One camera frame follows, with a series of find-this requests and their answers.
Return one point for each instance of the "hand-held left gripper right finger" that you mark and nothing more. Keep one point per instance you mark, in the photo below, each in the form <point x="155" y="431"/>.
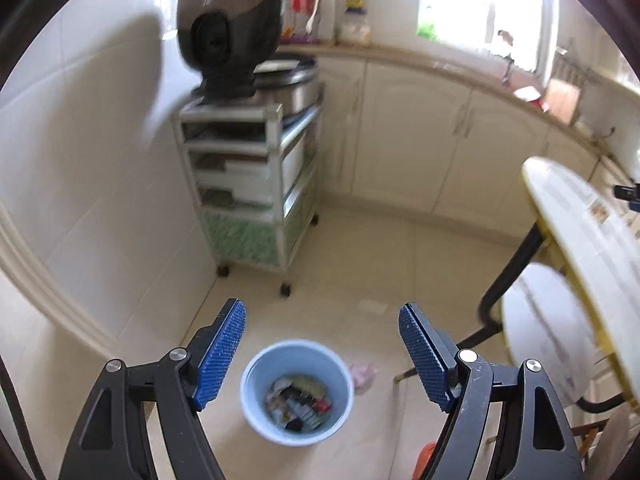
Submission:
<point x="425" y="355"/>

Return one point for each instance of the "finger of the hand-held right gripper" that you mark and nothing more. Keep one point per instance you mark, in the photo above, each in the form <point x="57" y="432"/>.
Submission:
<point x="627" y="192"/>

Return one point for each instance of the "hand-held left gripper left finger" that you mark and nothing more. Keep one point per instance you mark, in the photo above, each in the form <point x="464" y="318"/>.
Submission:
<point x="220" y="355"/>

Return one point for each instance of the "small printed wrapper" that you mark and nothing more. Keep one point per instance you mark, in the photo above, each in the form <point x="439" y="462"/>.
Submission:
<point x="600" y="213"/>

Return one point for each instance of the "blue plastic waste bin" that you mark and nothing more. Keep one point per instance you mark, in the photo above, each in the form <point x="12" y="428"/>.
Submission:
<point x="260" y="385"/>

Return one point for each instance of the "pile of wrappers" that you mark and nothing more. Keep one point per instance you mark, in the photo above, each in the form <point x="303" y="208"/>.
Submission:
<point x="300" y="402"/>

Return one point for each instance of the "round white marble table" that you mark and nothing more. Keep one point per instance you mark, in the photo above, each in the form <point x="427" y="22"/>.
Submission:
<point x="575" y="210"/>

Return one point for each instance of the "pink crumpled paper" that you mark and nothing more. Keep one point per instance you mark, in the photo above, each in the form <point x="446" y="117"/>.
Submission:
<point x="362" y="375"/>

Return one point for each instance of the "orange round object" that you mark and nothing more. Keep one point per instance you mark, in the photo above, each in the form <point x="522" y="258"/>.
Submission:
<point x="426" y="460"/>

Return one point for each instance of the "wooden cutting board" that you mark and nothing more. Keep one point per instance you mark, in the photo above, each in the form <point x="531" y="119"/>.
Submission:
<point x="561" y="102"/>

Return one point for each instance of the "round white stool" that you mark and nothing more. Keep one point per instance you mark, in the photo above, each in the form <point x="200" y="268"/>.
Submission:
<point x="545" y="325"/>

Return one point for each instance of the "red cloth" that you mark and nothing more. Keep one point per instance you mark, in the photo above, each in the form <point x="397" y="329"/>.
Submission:
<point x="531" y="96"/>

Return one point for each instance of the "white rolling storage cart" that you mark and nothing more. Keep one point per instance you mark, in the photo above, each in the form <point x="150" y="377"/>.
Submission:
<point x="240" y="180"/>

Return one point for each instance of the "metal faucet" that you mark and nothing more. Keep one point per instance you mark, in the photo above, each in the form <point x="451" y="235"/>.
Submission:
<point x="507" y="60"/>

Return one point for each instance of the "wooden chair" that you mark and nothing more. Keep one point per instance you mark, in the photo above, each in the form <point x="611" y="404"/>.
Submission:
<point x="612" y="440"/>

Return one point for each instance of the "cream base cabinets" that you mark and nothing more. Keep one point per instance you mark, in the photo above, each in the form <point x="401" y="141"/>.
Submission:
<point x="410" y="135"/>

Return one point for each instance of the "kitchen window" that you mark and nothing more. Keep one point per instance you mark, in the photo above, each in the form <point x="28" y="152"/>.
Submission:
<point x="475" y="0"/>

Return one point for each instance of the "green bottle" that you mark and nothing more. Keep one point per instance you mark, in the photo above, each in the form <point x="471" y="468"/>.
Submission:
<point x="426" y="31"/>

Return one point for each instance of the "glass jar with yellow lid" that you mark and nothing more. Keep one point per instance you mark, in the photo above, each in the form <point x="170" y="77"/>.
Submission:
<point x="355" y="25"/>

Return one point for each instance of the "dark rice cooker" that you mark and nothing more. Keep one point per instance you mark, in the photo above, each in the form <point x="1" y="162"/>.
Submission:
<point x="225" y="25"/>

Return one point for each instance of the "wall utensil rack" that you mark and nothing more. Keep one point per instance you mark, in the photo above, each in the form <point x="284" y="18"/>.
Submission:
<point x="575" y="67"/>

